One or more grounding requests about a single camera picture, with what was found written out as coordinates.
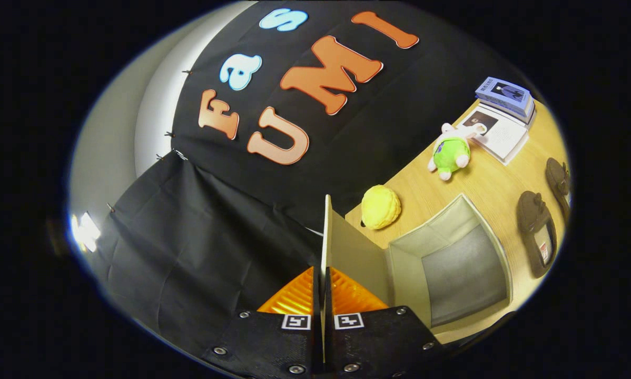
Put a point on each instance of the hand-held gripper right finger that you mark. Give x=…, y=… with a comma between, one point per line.
x=378, y=337

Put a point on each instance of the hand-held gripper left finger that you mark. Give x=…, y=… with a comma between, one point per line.
x=273, y=342

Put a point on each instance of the grey fabric storage box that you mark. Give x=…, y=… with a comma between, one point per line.
x=463, y=268

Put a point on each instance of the brown fuzzy shoe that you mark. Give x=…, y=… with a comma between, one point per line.
x=558, y=176
x=535, y=226

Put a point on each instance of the yellow plush toy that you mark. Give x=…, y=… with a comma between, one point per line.
x=381, y=206

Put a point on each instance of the green plush toy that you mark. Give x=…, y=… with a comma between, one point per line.
x=451, y=155

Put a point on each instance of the bright ceiling light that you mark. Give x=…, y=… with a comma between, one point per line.
x=85, y=231

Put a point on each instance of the row of small cloth clips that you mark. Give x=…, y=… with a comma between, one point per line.
x=168, y=134

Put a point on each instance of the white cover book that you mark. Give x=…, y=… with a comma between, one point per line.
x=502, y=134

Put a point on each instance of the dark blue spine book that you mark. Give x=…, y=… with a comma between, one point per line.
x=526, y=116

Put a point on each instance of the blue cover book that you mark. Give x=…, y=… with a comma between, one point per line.
x=502, y=93

